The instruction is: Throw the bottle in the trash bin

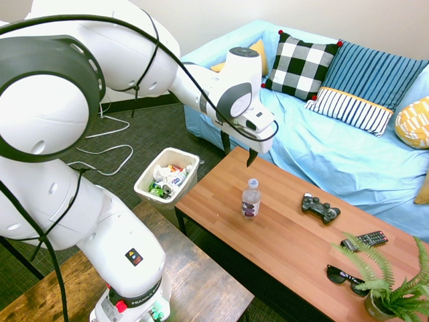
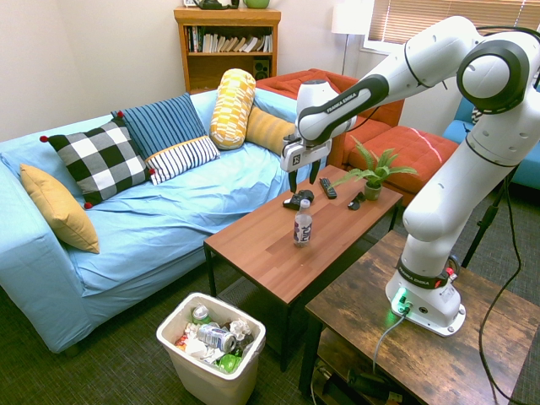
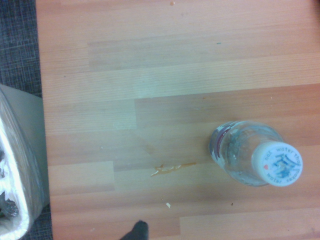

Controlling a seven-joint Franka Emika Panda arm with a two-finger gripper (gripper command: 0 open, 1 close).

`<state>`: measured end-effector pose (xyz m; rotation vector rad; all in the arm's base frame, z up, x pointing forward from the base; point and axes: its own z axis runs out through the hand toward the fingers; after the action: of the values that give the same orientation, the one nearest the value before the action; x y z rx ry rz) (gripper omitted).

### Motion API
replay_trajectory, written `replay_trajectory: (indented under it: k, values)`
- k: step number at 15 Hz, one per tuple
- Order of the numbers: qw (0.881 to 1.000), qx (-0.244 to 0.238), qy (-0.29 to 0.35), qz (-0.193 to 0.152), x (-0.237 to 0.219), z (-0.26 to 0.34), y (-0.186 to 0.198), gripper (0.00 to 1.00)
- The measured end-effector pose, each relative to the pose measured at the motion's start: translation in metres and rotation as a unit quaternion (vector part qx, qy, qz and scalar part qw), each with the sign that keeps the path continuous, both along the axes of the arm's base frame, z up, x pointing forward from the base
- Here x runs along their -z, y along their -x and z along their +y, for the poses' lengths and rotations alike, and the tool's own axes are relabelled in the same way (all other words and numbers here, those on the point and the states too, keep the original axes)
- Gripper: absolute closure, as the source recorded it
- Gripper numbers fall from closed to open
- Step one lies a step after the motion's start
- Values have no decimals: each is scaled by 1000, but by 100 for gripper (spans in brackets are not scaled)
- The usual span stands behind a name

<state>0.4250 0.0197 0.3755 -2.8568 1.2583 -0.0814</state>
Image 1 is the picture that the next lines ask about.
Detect crumpled white paper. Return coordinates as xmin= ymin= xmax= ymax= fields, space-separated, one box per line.
xmin=153 ymin=164 xmax=175 ymax=182

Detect yellow white patterned bolster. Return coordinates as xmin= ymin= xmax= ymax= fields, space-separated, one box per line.
xmin=394 ymin=96 xmax=429 ymax=150

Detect potted green fern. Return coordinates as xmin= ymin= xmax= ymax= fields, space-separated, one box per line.
xmin=331 ymin=233 xmax=429 ymax=322

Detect reddish wooden coffee table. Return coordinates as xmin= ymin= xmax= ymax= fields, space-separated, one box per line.
xmin=174 ymin=146 xmax=429 ymax=322

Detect dark rustic wooden stand table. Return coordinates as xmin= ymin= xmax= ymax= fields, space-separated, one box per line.
xmin=0 ymin=201 xmax=255 ymax=322

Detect black sunglasses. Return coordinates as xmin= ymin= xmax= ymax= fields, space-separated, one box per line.
xmin=326 ymin=264 xmax=369 ymax=298

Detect black game controller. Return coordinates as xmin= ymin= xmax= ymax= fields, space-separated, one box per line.
xmin=300 ymin=193 xmax=342 ymax=225

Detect blue striped pillow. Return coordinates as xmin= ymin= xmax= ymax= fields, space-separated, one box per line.
xmin=304 ymin=40 xmax=429 ymax=138

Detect mustard yellow pillow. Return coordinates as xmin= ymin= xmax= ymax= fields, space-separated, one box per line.
xmin=210 ymin=39 xmax=269 ymax=76

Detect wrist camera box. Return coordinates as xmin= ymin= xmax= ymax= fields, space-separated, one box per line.
xmin=243 ymin=104 xmax=275 ymax=132

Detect black white checked pillow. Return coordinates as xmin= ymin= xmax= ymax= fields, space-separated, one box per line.
xmin=261 ymin=29 xmax=345 ymax=101

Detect white floor cable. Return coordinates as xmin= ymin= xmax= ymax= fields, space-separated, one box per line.
xmin=66 ymin=102 xmax=134 ymax=177

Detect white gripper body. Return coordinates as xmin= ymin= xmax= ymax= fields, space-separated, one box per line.
xmin=214 ymin=117 xmax=275 ymax=154

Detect clear plastic bottle purple label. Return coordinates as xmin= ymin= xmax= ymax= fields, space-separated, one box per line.
xmin=240 ymin=178 xmax=261 ymax=221

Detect white trash bin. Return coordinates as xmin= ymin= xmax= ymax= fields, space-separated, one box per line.
xmin=133 ymin=147 xmax=201 ymax=211

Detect light blue sofa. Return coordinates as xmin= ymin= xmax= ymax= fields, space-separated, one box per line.
xmin=180 ymin=19 xmax=429 ymax=244

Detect black remote control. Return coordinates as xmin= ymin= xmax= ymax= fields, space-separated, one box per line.
xmin=341 ymin=230 xmax=389 ymax=252

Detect tan yellow pillow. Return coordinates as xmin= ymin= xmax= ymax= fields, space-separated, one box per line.
xmin=414 ymin=174 xmax=429 ymax=205

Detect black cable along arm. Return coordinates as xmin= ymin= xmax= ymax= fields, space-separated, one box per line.
xmin=0 ymin=13 xmax=280 ymax=322

